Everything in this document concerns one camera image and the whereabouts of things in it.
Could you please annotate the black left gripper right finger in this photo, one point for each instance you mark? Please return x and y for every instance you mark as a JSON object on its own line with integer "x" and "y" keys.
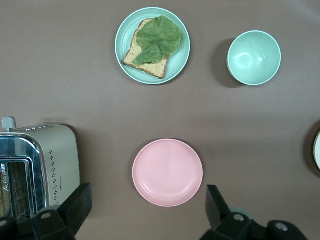
{"x": 220, "y": 212}

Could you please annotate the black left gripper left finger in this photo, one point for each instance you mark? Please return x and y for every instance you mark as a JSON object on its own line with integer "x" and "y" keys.
{"x": 75, "y": 212}

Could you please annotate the pink plate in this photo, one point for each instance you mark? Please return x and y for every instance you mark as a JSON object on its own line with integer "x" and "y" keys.
{"x": 167, "y": 172}

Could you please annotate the beige and chrome toaster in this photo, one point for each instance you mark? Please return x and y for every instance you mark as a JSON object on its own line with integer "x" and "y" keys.
{"x": 60, "y": 150}

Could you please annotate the grey toaster lever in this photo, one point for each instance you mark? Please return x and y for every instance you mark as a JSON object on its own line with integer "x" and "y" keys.
{"x": 8, "y": 122}

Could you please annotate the beige plate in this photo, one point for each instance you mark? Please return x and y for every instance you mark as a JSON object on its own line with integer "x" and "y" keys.
{"x": 318, "y": 150}

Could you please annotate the green bowl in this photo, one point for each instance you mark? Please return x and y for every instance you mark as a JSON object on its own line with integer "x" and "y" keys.
{"x": 253, "y": 58}

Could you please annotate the brown bread slice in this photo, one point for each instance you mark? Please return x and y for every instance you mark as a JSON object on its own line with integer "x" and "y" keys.
{"x": 152, "y": 68}

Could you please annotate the green plate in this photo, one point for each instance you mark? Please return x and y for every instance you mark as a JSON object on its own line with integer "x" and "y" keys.
{"x": 125, "y": 45}

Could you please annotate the green lettuce leaf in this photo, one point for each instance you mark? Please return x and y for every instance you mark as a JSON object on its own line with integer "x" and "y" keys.
{"x": 157, "y": 37}

